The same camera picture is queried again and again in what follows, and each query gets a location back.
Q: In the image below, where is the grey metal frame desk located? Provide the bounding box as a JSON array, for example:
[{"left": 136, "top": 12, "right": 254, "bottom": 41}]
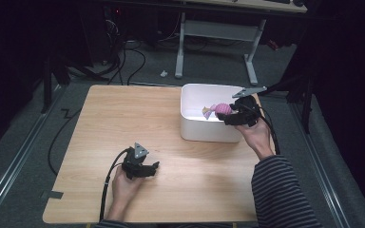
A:
[{"left": 174, "top": 0, "right": 309, "bottom": 86}]

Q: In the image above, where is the person's right hand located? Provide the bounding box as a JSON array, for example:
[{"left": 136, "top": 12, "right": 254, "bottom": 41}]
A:
[{"left": 233, "top": 117, "right": 276, "bottom": 161}]

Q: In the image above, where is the pink candy toy pastel wrapper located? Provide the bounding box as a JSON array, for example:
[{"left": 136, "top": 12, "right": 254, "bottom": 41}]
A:
[{"left": 202, "top": 103, "right": 234, "bottom": 121}]

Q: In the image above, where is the right hand-held gripper black cable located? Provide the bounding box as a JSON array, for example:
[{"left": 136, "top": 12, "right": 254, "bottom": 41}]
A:
[{"left": 242, "top": 103, "right": 281, "bottom": 156}]

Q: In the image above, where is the left hand-held gripper black cable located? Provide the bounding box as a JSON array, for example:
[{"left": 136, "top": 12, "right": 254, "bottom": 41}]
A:
[{"left": 98, "top": 147, "right": 131, "bottom": 223}]

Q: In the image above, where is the bundle of black floor cables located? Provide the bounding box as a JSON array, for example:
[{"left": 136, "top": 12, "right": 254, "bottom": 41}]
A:
[{"left": 66, "top": 12, "right": 148, "bottom": 86}]

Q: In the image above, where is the thin black floor cable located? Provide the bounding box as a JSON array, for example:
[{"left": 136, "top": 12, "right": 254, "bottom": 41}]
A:
[{"left": 47, "top": 107, "right": 84, "bottom": 177}]

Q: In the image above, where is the metal floor rail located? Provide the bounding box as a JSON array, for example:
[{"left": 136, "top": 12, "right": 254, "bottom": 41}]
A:
[
  {"left": 0, "top": 85, "right": 68, "bottom": 220},
  {"left": 288, "top": 100, "right": 352, "bottom": 228}
]

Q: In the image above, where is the black computer tower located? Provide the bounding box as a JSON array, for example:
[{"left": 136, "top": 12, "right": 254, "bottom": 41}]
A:
[{"left": 78, "top": 5, "right": 125, "bottom": 66}]

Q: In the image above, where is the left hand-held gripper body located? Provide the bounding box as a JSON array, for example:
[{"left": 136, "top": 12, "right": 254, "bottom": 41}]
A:
[{"left": 121, "top": 142, "right": 150, "bottom": 181}]

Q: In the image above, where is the hand-held gripper black cable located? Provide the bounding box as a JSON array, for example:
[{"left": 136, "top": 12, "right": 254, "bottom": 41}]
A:
[
  {"left": 242, "top": 103, "right": 281, "bottom": 156},
  {"left": 98, "top": 147, "right": 131, "bottom": 223}
]

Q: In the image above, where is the white plastic bin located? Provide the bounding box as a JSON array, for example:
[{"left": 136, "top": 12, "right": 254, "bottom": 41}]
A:
[{"left": 180, "top": 83, "right": 259, "bottom": 143}]

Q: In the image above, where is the black tape strip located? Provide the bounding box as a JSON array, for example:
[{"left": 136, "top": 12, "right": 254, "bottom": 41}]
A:
[{"left": 45, "top": 190, "right": 65, "bottom": 200}]

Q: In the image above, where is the person's left hand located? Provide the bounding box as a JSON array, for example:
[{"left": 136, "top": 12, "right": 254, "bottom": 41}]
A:
[{"left": 111, "top": 164, "right": 147, "bottom": 207}]

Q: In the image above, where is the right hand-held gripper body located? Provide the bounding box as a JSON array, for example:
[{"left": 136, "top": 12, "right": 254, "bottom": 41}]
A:
[{"left": 228, "top": 85, "right": 268, "bottom": 128}]

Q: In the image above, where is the black metal stand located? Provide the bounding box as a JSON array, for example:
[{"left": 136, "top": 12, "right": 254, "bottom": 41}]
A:
[
  {"left": 264, "top": 70, "right": 316, "bottom": 135},
  {"left": 40, "top": 56, "right": 72, "bottom": 114}
]

